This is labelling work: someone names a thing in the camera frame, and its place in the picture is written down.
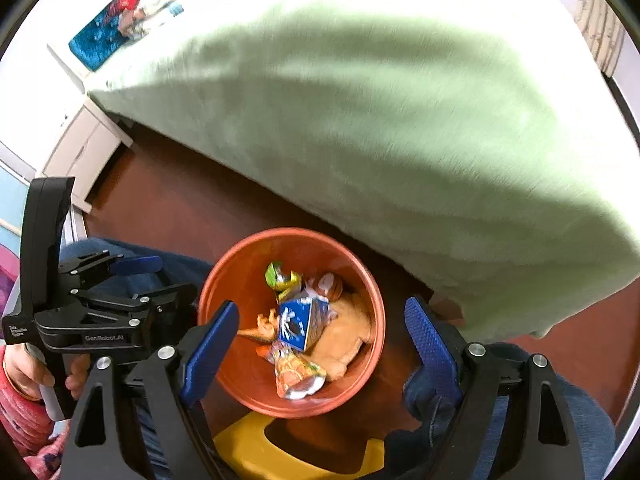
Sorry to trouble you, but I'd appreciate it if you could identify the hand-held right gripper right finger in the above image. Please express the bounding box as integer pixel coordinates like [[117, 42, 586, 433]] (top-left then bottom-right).
[[404, 296, 586, 480]]

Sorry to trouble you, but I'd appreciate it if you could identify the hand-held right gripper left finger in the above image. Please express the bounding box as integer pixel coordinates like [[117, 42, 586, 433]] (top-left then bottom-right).
[[60, 300, 241, 480]]

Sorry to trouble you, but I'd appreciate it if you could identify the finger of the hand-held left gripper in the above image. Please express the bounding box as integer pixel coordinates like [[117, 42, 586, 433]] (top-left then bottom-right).
[[75, 282, 199, 322], [59, 251, 164, 283]]

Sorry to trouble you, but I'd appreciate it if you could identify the orange bin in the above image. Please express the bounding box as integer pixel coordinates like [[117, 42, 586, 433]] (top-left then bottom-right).
[[197, 227, 386, 420]]

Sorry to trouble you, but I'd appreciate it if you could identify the brown plush toy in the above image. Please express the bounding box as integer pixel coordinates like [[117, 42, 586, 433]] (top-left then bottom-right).
[[305, 292, 376, 381]]

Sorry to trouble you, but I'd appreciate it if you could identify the blue and yellow drink carton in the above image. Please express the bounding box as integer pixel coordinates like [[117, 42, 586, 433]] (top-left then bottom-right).
[[277, 297, 331, 352]]

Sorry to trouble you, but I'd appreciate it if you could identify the orange snack bag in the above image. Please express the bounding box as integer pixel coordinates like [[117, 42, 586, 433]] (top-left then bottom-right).
[[272, 345, 328, 401]]

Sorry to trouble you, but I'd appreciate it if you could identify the green snack bag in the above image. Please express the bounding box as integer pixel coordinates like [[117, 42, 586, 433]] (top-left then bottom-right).
[[264, 261, 303, 303]]

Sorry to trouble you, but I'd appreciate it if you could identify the brown round toy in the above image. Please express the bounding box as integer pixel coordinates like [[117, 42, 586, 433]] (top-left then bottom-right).
[[305, 272, 343, 303]]

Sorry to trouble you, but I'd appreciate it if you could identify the person's left hand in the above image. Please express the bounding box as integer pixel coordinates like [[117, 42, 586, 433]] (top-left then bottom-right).
[[2, 342, 92, 402]]

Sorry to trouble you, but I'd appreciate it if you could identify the light blue wardrobe door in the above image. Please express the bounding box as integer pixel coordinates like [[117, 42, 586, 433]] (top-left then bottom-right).
[[0, 142, 36, 241]]

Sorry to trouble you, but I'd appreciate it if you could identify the yellow stool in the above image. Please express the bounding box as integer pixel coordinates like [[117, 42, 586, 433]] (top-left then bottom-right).
[[212, 412, 386, 480]]

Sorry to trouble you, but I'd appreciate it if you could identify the white nightstand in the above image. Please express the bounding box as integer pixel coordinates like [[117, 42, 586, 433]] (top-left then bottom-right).
[[42, 95, 135, 215]]

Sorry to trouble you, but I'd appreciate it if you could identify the green bed blanket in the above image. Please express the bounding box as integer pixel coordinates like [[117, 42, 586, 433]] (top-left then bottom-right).
[[85, 0, 640, 346]]

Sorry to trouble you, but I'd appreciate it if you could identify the floral curtain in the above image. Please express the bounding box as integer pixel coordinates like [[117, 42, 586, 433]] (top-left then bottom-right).
[[572, 0, 628, 77]]

